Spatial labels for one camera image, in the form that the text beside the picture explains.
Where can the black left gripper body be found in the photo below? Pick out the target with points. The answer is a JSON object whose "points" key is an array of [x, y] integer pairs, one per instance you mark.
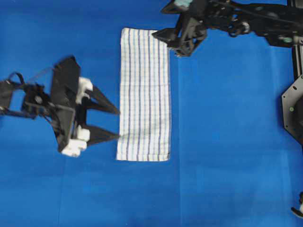
{"points": [[67, 91]]}

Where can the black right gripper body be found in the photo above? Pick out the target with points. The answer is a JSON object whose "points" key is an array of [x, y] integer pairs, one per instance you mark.
{"points": [[190, 30]]}

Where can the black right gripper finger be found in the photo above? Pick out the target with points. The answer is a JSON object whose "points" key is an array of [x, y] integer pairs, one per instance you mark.
{"points": [[169, 36], [171, 8]]}

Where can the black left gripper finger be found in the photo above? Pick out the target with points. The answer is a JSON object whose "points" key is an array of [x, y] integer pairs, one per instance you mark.
{"points": [[98, 101], [98, 135]]}

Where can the white blue striped towel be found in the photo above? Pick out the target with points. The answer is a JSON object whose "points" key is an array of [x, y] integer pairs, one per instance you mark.
{"points": [[145, 98]]}

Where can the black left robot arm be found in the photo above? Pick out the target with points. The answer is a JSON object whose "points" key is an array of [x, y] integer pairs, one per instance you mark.
{"points": [[25, 100]]}

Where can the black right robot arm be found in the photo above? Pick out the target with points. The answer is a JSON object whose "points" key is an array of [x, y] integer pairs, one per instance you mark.
{"points": [[280, 25]]}

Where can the black white clip object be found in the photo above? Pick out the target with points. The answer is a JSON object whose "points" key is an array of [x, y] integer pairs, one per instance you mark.
{"points": [[298, 212]]}

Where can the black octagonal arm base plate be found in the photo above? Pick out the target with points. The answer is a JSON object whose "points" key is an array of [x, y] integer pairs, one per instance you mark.
{"points": [[292, 105]]}

